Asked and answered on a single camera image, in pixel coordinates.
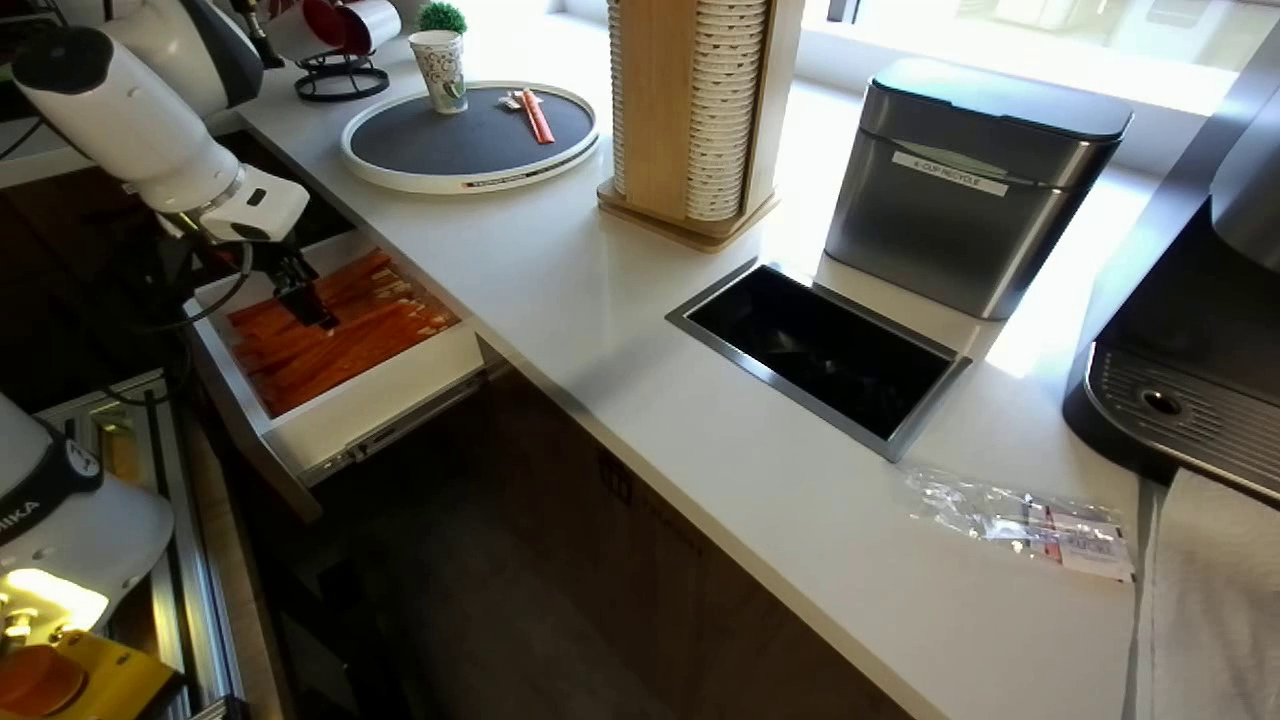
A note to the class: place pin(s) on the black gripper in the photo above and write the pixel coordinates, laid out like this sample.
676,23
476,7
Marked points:
274,260

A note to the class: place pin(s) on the heap of orange sachets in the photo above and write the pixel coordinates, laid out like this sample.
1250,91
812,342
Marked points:
375,333

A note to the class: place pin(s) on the clear plastic packet bag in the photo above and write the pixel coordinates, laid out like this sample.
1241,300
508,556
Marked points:
1022,521

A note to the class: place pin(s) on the stack of paper cups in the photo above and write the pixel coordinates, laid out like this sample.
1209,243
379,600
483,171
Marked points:
725,105

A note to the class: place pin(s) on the wooden cup dispenser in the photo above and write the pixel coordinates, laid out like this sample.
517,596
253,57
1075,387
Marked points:
652,122

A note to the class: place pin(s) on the orange sachet packet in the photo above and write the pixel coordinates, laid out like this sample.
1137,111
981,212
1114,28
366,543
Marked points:
538,119

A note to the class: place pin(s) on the black coffee machine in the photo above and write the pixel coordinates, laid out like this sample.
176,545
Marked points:
1184,360

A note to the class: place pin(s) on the yellow box with orange button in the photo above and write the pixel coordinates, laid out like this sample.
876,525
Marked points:
94,672

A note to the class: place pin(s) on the steel-framed counter waste chute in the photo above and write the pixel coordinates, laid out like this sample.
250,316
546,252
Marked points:
812,350

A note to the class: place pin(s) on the round white-rimmed dark tray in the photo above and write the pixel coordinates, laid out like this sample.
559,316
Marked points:
483,146

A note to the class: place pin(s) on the white cup with green plant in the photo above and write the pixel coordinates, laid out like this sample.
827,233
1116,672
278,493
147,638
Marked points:
443,73

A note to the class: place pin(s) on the aluminium frame rail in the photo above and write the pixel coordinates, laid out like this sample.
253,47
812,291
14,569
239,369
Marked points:
183,534

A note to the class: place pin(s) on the dark wooden cabinet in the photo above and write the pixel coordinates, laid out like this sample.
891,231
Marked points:
64,265

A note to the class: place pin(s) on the white mug with red inside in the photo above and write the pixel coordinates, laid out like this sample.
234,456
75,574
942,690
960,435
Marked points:
340,26

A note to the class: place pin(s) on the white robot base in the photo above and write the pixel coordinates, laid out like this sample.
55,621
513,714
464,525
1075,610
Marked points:
64,525

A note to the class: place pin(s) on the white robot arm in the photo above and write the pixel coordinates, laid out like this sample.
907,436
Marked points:
134,122

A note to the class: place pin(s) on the stainless steel bin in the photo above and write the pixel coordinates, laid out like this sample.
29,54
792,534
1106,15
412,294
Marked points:
960,203

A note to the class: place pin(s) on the white cloth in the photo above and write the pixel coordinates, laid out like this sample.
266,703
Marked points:
1207,600

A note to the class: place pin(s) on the white open drawer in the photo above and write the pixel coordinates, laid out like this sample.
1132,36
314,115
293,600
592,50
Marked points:
383,393

